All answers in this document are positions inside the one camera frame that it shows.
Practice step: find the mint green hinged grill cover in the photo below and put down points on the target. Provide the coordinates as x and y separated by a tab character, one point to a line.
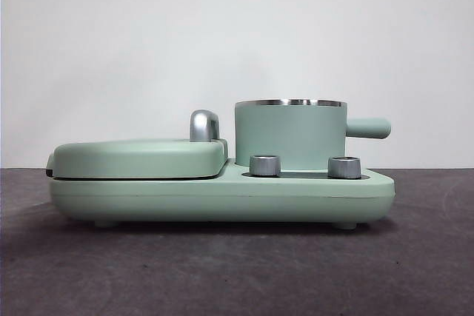
129	157

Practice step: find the mint green breakfast maker base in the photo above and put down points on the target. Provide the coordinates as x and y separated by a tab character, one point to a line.
148	201

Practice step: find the silver control knob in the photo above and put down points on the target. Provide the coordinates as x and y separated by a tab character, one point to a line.
264	165
344	167

